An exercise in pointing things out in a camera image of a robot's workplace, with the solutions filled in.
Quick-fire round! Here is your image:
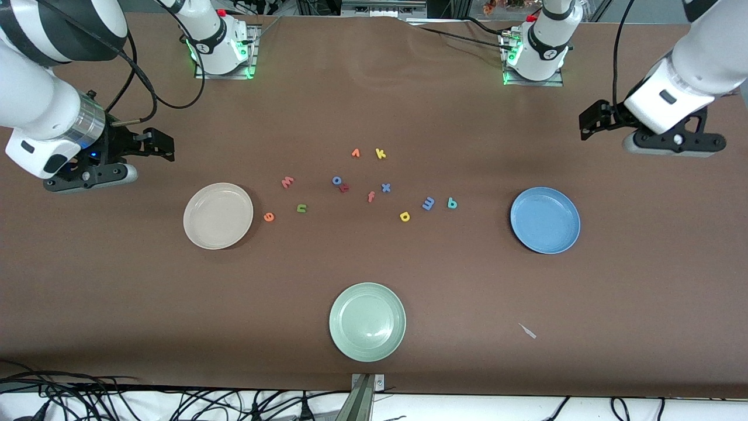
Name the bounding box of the blue plate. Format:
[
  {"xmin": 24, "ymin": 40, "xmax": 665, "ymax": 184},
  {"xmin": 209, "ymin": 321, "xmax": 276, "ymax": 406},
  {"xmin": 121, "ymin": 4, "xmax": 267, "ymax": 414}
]
[{"xmin": 510, "ymin": 187, "xmax": 581, "ymax": 254}]

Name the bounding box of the brown table cover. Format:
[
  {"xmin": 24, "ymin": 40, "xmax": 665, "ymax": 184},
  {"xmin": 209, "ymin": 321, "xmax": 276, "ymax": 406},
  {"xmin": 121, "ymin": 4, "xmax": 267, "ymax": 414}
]
[{"xmin": 0, "ymin": 11, "xmax": 748, "ymax": 399}]

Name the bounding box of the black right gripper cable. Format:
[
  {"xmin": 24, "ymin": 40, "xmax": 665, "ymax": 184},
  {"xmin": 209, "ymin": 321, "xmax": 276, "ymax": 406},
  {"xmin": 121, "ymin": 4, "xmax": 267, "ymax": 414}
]
[{"xmin": 108, "ymin": 35, "xmax": 159, "ymax": 127}]

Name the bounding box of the grey metal rail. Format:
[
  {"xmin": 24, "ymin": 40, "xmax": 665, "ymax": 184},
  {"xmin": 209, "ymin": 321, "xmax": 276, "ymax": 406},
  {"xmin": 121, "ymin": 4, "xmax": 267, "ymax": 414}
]
[{"xmin": 341, "ymin": 0, "xmax": 428, "ymax": 18}]

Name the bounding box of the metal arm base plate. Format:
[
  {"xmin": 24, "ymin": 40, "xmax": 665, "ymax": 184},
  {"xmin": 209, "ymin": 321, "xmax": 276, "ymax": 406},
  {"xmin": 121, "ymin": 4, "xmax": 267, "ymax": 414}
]
[
  {"xmin": 195, "ymin": 26, "xmax": 258, "ymax": 80},
  {"xmin": 501, "ymin": 32, "xmax": 565, "ymax": 88}
]

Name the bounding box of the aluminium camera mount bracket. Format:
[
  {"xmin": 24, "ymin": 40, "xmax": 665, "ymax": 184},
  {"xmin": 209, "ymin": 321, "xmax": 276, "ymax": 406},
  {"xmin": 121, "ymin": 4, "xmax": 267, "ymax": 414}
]
[{"xmin": 350, "ymin": 373, "xmax": 386, "ymax": 421}]

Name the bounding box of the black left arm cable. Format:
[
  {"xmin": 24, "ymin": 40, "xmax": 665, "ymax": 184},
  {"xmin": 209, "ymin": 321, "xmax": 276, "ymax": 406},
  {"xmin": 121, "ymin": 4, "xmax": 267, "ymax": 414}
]
[{"xmin": 611, "ymin": 0, "xmax": 639, "ymax": 119}]

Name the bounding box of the tangled black floor cable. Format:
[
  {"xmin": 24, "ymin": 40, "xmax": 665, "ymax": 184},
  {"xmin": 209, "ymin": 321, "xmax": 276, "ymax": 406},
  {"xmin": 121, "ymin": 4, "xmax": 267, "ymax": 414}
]
[{"xmin": 0, "ymin": 361, "xmax": 144, "ymax": 421}]

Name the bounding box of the black right arm cable loop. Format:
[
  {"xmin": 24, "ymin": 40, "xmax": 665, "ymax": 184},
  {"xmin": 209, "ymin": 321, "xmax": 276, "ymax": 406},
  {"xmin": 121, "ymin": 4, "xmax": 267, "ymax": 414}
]
[{"xmin": 117, "ymin": 0, "xmax": 206, "ymax": 111}]

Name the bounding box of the beige brown plate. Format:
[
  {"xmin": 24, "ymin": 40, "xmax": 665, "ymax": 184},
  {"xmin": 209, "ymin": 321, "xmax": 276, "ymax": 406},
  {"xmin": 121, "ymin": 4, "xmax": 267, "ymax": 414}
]
[{"xmin": 183, "ymin": 182, "xmax": 254, "ymax": 250}]

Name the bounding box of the black cable to arm base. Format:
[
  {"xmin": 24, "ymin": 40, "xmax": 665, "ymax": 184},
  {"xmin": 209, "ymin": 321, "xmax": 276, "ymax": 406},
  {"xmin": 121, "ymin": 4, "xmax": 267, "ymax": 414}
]
[
  {"xmin": 417, "ymin": 26, "xmax": 510, "ymax": 51},
  {"xmin": 462, "ymin": 16, "xmax": 510, "ymax": 38}
]

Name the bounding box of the looped black floor cable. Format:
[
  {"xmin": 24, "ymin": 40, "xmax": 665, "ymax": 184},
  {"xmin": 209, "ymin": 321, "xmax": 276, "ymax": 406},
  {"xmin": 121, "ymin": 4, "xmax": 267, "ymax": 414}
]
[{"xmin": 167, "ymin": 389, "xmax": 249, "ymax": 421}]

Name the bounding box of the green plate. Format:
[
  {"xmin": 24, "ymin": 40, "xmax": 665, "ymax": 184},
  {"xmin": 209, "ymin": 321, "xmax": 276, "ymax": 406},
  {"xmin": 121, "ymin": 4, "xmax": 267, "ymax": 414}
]
[{"xmin": 329, "ymin": 282, "xmax": 407, "ymax": 363}]

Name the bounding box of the orange brown object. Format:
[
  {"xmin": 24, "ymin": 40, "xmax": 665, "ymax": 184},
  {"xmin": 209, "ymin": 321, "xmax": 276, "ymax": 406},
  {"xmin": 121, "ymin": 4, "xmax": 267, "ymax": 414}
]
[{"xmin": 482, "ymin": 0, "xmax": 528, "ymax": 15}]

